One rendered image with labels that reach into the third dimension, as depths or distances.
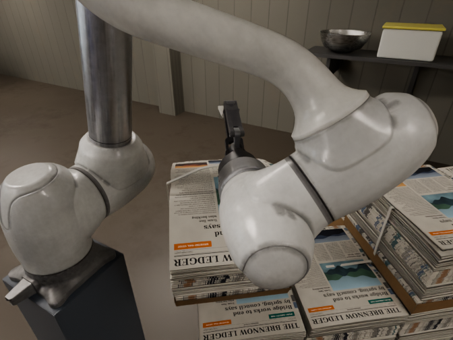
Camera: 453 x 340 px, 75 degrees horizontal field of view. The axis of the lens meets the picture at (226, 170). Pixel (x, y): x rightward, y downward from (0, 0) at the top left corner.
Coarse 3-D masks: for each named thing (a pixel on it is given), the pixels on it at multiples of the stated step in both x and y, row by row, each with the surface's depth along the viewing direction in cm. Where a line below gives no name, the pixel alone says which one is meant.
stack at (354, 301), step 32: (320, 256) 99; (352, 256) 99; (320, 288) 89; (352, 288) 88; (384, 288) 88; (224, 320) 80; (256, 320) 80; (288, 320) 80; (320, 320) 80; (352, 320) 80; (384, 320) 81; (416, 320) 85; (448, 320) 88
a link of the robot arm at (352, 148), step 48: (96, 0) 33; (144, 0) 32; (192, 48) 34; (240, 48) 33; (288, 48) 33; (288, 96) 36; (336, 96) 33; (384, 96) 35; (336, 144) 32; (384, 144) 32; (432, 144) 33; (336, 192) 33; (384, 192) 35
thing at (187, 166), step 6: (180, 162) 92; (186, 162) 90; (192, 162) 89; (198, 162) 89; (204, 162) 89; (210, 162) 88; (216, 162) 88; (264, 162) 86; (174, 168) 81; (180, 168) 81; (186, 168) 81; (192, 168) 80; (210, 168) 80; (216, 168) 79
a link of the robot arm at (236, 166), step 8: (232, 160) 47; (240, 160) 46; (248, 160) 46; (256, 160) 47; (224, 168) 47; (232, 168) 45; (240, 168) 44; (248, 168) 44; (256, 168) 44; (224, 176) 45; (232, 176) 43; (224, 184) 44
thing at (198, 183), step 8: (176, 176) 74; (192, 176) 74; (200, 176) 74; (208, 176) 75; (216, 176) 75; (176, 184) 72; (184, 184) 72; (192, 184) 71; (200, 184) 71; (208, 184) 71; (216, 184) 71; (176, 192) 68; (184, 192) 68; (192, 192) 69; (200, 192) 69; (208, 192) 69; (216, 192) 69
